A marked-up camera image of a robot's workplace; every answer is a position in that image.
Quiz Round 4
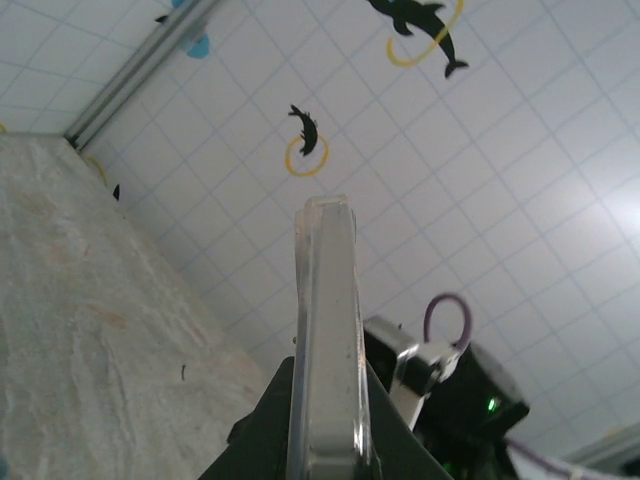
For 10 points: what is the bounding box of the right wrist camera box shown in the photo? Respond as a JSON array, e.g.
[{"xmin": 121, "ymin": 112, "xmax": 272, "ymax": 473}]
[{"xmin": 363, "ymin": 315, "xmax": 464, "ymax": 431}]

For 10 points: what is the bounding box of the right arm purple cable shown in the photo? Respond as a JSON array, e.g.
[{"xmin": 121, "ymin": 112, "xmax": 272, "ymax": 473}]
[{"xmin": 423, "ymin": 292, "xmax": 581, "ymax": 476}]

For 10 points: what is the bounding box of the aluminium corner post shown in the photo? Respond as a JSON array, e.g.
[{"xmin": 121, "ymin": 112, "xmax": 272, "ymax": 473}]
[{"xmin": 63, "ymin": 0, "xmax": 214, "ymax": 151}]

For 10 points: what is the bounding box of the blue blob sticker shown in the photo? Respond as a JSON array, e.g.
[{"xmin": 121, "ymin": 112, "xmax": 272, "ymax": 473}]
[{"xmin": 172, "ymin": 0, "xmax": 212, "ymax": 61}]

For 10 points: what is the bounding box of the clear phone case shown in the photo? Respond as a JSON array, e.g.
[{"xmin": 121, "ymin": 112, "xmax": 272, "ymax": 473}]
[{"xmin": 285, "ymin": 192, "xmax": 374, "ymax": 480}]

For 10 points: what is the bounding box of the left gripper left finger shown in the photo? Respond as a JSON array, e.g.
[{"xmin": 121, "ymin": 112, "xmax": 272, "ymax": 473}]
[{"xmin": 197, "ymin": 355, "xmax": 296, "ymax": 480}]

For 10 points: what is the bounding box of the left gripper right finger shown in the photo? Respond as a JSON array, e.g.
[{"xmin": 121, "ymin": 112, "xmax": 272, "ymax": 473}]
[{"xmin": 364, "ymin": 347, "xmax": 454, "ymax": 480}]

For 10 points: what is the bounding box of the black dolphin yellow hoop sticker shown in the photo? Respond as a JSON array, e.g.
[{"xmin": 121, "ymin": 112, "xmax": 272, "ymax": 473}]
[{"xmin": 367, "ymin": 0, "xmax": 471, "ymax": 81}]

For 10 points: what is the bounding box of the black lizard yellow hoop sticker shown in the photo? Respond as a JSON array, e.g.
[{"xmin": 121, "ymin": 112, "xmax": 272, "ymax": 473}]
[{"xmin": 283, "ymin": 103, "xmax": 331, "ymax": 179}]

